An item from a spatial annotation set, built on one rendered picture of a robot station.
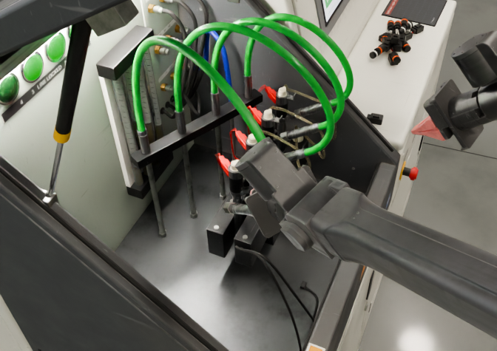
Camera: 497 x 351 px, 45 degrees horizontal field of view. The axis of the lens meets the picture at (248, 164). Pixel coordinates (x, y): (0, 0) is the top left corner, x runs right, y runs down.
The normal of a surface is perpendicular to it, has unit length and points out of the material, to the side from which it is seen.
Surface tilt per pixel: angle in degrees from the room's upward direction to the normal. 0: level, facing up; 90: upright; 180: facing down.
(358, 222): 36
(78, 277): 90
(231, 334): 0
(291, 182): 47
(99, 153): 90
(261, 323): 0
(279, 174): 42
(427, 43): 0
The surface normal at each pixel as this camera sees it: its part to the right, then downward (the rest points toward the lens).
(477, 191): -0.03, -0.71
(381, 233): -0.57, -0.72
